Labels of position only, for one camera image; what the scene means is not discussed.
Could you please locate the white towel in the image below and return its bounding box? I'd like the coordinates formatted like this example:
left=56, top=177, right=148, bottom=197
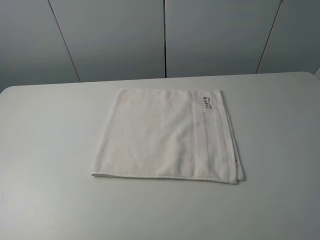
left=91, top=89, right=245, bottom=184

